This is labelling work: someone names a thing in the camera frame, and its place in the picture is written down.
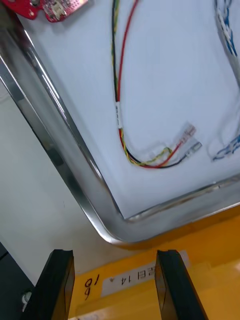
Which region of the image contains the white sheet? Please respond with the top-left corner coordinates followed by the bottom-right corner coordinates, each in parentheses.
top-left (14, 0), bottom-right (240, 220)

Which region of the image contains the steel tray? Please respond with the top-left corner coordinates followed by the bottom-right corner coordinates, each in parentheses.
top-left (0, 4), bottom-right (240, 247)

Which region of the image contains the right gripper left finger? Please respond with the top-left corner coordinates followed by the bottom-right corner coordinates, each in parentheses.
top-left (23, 249), bottom-right (76, 320)

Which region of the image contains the yellow-orange plastic bin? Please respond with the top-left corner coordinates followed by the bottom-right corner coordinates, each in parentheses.
top-left (67, 204), bottom-right (240, 320)

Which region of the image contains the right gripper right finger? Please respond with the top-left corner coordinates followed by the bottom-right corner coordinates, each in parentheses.
top-left (154, 249), bottom-right (209, 320)

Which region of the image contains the blue-white twisted wire harness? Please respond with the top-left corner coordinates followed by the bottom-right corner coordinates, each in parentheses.
top-left (208, 0), bottom-right (240, 162)

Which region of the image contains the red black green-yellow wire harness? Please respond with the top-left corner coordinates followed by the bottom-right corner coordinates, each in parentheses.
top-left (109, 0), bottom-right (203, 170)

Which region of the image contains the round red circuit board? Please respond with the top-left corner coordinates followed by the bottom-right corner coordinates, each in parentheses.
top-left (2, 0), bottom-right (90, 23)

